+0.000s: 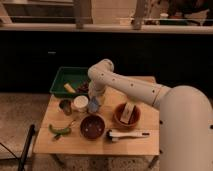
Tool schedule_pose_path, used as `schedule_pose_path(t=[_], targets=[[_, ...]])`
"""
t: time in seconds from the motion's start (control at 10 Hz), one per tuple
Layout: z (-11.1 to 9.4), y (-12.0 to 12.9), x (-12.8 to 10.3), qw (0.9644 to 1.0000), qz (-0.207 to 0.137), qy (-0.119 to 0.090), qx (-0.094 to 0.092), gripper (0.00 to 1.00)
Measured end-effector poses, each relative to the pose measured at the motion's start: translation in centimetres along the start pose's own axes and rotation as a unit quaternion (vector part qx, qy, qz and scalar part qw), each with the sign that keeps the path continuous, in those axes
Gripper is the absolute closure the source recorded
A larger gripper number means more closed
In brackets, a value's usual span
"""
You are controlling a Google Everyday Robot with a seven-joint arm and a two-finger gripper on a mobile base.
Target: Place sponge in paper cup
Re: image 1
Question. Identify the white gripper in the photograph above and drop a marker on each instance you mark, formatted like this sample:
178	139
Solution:
97	90

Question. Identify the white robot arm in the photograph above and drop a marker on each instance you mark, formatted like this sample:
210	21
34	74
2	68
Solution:
186	131

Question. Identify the white paper cup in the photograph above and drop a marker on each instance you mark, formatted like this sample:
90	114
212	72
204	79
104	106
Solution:
81	103

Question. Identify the dark metal cup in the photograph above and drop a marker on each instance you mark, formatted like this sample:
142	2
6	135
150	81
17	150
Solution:
65	106

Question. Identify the dark item in bin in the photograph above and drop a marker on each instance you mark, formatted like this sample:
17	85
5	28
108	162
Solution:
83	88

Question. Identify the green plastic bin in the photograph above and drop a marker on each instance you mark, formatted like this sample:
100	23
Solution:
72	75

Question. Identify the yellow item in bin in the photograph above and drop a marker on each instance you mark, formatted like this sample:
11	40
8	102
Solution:
69	88

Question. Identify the dark red bowl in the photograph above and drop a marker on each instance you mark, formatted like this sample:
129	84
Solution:
92	127

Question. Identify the beige block in bowl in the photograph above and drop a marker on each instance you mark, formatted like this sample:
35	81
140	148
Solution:
127	112

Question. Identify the orange bowl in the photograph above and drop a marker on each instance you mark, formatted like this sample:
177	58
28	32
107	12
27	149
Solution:
134	119

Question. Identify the wooden table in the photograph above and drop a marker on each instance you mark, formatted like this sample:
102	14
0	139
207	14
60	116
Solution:
76	144

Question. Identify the green banana toy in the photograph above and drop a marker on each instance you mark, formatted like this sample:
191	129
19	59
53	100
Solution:
62	131

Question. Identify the black pole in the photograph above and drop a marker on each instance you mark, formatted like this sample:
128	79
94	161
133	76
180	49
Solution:
24	153

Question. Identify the white handled brush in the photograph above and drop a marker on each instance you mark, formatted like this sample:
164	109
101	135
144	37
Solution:
115	135

